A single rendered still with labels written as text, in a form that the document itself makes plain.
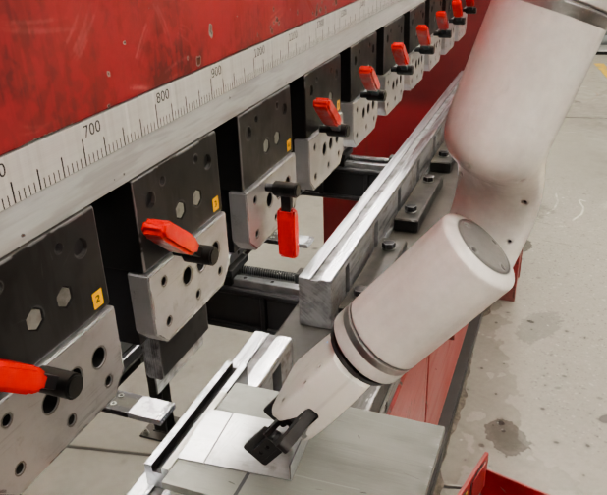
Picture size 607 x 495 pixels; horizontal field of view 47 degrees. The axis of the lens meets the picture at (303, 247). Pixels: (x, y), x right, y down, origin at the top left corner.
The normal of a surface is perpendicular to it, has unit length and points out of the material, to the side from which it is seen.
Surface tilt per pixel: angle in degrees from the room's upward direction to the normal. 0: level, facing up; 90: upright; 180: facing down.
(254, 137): 90
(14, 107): 90
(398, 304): 70
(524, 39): 78
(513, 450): 0
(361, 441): 0
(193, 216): 90
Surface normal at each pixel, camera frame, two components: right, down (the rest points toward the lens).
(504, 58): -0.66, 0.10
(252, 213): 0.93, 0.13
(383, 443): -0.03, -0.90
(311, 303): -0.35, 0.42
